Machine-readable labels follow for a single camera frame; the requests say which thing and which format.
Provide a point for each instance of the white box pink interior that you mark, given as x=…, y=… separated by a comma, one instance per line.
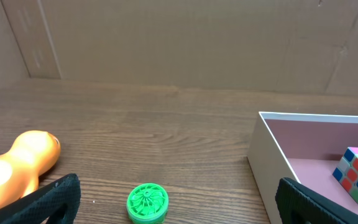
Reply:
x=304, y=147

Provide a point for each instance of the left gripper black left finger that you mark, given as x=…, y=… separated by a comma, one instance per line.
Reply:
x=57, y=202

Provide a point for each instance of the orange dinosaur figure toy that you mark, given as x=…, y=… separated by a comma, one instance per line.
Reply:
x=31, y=155

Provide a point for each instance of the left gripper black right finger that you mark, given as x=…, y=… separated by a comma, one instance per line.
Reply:
x=298, y=204

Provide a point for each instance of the green round wheel toy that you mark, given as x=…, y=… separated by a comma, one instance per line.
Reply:
x=147, y=204

